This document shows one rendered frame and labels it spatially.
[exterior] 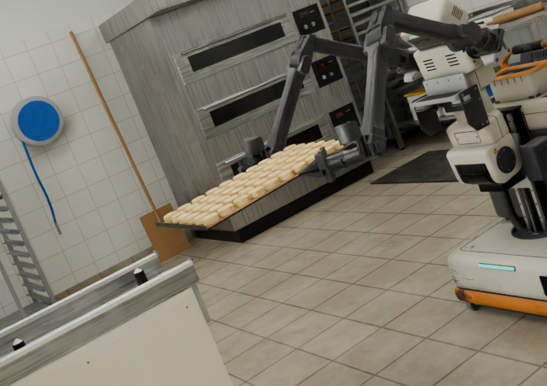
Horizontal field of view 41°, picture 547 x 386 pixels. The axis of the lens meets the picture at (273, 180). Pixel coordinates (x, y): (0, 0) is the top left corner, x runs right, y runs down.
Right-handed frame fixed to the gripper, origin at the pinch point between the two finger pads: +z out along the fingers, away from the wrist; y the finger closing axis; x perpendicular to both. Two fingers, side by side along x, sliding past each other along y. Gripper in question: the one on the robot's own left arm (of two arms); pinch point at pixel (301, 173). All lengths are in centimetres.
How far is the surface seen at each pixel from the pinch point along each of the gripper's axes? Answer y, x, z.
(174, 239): 89, 336, 215
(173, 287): 12, -33, 38
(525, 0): 16, 421, -114
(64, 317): 11, -31, 77
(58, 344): 9, -57, 62
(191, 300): 18, -32, 35
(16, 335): 9, -41, 87
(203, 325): 26, -32, 35
